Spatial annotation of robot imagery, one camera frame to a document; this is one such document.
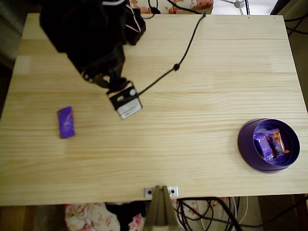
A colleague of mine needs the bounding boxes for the purple candy bar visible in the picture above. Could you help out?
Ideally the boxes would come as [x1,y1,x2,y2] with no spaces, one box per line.
[56,106,77,140]

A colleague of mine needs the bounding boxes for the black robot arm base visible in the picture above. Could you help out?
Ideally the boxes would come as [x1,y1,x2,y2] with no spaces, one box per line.
[124,8,147,46]

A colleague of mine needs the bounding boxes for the purple bowl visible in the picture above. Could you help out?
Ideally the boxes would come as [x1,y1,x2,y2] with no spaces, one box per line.
[237,117,301,173]

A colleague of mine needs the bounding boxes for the purple candy wrapper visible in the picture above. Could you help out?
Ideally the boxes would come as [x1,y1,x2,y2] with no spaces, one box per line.
[253,132,275,162]

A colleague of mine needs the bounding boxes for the orange and purple candy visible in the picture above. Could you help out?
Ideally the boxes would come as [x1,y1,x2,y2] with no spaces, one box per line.
[264,128,291,158]

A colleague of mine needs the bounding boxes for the black fabric patch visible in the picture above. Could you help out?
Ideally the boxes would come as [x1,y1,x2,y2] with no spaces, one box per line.
[104,201,147,231]

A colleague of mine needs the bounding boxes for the floral cloth with black patch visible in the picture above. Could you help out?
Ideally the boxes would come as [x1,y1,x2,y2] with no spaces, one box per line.
[64,197,232,231]

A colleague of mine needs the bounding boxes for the white chair base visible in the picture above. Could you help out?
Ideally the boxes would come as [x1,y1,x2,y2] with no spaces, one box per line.
[220,0,251,9]

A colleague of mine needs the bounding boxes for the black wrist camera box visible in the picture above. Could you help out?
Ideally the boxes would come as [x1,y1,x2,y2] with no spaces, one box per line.
[106,80,143,121]

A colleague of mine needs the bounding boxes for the red and white servo wires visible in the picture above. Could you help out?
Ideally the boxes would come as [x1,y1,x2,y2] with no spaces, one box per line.
[102,0,143,32]

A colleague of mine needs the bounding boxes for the black cable with plug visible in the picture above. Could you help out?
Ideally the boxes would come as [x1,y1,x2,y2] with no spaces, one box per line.
[147,0,161,20]

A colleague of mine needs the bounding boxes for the metal bracket plate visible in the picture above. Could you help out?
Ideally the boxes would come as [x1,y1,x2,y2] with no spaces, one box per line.
[143,186,179,198]

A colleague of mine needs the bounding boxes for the olive camera stand pole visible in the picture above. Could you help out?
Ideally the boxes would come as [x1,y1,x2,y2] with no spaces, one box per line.
[143,185,180,231]

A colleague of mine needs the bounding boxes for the thin black looped cable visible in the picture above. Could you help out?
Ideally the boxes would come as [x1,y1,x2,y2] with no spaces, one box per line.
[176,198,308,231]

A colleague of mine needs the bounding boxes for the thick black cable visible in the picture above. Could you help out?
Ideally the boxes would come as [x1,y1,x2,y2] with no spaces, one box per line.
[209,197,244,231]

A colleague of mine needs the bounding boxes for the white cable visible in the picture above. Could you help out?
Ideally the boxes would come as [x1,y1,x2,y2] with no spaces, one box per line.
[199,196,250,231]

